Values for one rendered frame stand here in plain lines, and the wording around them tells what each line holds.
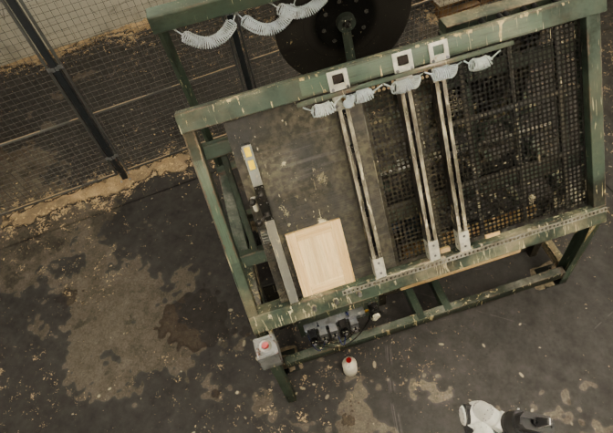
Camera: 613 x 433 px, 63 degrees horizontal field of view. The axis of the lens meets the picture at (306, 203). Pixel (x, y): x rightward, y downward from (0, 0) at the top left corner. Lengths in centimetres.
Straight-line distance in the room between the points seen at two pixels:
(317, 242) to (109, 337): 208
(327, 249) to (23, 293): 291
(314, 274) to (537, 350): 172
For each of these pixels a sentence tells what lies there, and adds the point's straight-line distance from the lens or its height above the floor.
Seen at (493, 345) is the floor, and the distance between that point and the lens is 382.
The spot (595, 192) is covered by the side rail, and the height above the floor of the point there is 99.
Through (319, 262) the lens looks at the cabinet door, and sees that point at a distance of 284.
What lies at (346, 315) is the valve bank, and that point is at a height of 74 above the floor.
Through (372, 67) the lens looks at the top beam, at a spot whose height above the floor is 192.
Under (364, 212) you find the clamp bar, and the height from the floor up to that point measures 128.
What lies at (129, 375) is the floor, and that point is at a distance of 409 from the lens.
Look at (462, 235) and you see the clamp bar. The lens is 300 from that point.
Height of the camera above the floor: 349
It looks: 52 degrees down
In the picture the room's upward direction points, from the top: 12 degrees counter-clockwise
